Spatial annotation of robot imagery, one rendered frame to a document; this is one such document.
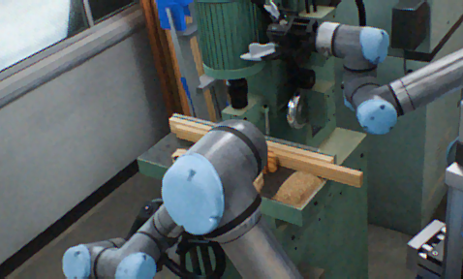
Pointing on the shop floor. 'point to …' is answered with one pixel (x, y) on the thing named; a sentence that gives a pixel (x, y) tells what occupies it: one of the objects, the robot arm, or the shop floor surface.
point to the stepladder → (174, 13)
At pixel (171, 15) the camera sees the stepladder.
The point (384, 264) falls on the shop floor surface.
